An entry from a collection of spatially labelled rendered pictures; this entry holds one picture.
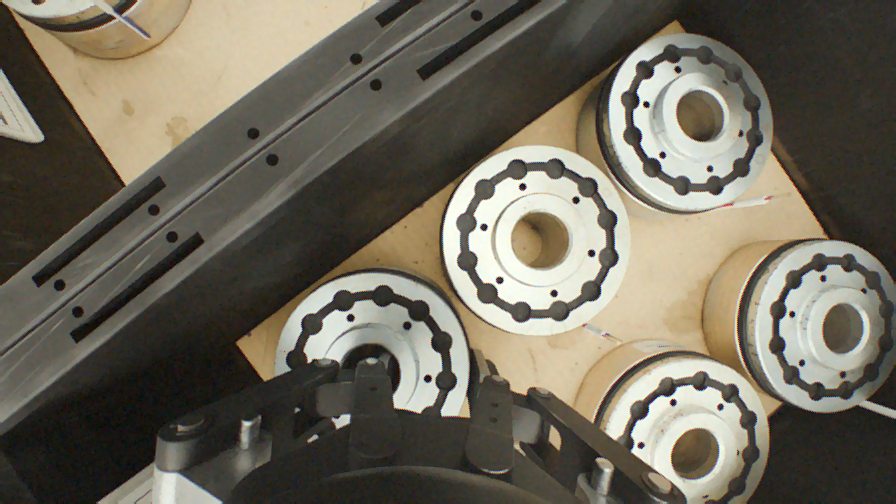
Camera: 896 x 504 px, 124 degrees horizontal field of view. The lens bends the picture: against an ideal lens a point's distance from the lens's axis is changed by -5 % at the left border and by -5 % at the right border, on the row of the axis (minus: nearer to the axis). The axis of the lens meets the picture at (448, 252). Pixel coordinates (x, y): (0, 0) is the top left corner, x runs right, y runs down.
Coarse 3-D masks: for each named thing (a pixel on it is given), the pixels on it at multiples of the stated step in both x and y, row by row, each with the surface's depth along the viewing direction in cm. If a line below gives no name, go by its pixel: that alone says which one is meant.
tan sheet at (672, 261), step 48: (576, 96) 17; (528, 144) 17; (576, 144) 17; (768, 192) 17; (384, 240) 17; (432, 240) 17; (528, 240) 17; (672, 240) 17; (720, 240) 17; (624, 288) 17; (672, 288) 17; (480, 336) 17; (528, 336) 17; (576, 336) 17; (624, 336) 17; (672, 336) 17; (528, 384) 17; (576, 384) 17
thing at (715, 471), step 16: (672, 416) 14; (688, 416) 13; (704, 416) 13; (656, 432) 14; (672, 432) 13; (720, 432) 13; (656, 448) 13; (720, 448) 13; (736, 448) 13; (656, 464) 13; (704, 464) 14; (720, 464) 13; (672, 480) 13; (688, 480) 13; (704, 480) 13; (720, 480) 13; (688, 496) 13
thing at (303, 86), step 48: (384, 0) 7; (432, 0) 7; (336, 48) 7; (384, 48) 7; (288, 96) 7; (336, 96) 7; (192, 144) 7; (240, 144) 7; (144, 192) 7; (192, 192) 7; (96, 240) 7; (144, 240) 7; (0, 288) 6; (48, 288) 7; (0, 336) 6
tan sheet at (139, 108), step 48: (192, 0) 17; (240, 0) 17; (288, 0) 17; (336, 0) 17; (48, 48) 16; (192, 48) 16; (240, 48) 17; (288, 48) 17; (96, 96) 16; (144, 96) 16; (192, 96) 16; (240, 96) 17; (144, 144) 16
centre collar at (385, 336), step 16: (352, 336) 13; (368, 336) 13; (384, 336) 13; (400, 336) 13; (336, 352) 13; (400, 352) 13; (416, 352) 14; (400, 368) 13; (416, 368) 13; (400, 384) 13; (416, 384) 13; (400, 400) 13
